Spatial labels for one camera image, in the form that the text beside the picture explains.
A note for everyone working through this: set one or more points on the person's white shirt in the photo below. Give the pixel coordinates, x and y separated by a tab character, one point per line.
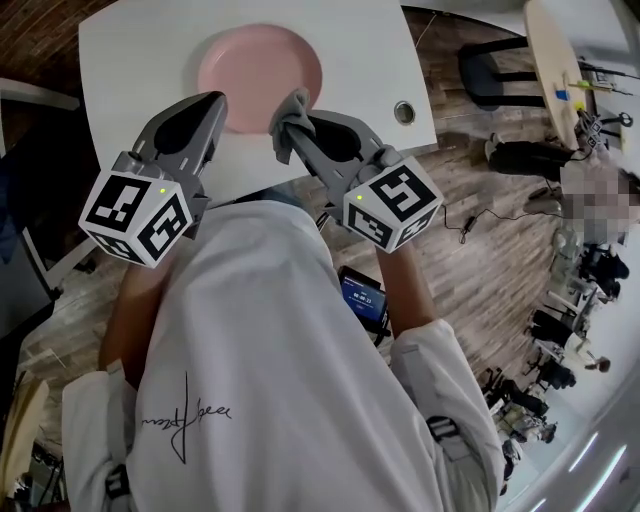
280	360

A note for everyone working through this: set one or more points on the big pink plate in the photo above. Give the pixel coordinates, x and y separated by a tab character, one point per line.
260	65

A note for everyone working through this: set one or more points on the white table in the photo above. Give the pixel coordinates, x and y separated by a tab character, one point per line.
140	65

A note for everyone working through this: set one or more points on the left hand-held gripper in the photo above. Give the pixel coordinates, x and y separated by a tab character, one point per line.
135	215

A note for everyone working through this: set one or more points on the black round table base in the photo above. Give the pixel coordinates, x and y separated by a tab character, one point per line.
480	70

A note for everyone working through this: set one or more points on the person's left forearm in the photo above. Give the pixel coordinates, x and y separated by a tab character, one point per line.
135	310

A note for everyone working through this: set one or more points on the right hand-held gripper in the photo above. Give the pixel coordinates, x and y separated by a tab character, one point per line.
395	200

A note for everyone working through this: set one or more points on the blue block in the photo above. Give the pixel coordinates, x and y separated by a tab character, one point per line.
562	94

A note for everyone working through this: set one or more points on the person's right forearm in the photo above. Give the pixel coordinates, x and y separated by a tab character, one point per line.
407	290

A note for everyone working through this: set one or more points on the black screen device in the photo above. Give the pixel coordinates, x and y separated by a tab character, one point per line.
365	300

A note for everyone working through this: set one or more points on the round wooden table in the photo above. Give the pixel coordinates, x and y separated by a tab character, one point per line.
550	50

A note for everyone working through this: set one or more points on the grey cloth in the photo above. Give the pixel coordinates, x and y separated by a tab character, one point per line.
295	107

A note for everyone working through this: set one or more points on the white chair frame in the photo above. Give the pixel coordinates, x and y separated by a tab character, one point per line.
45	190

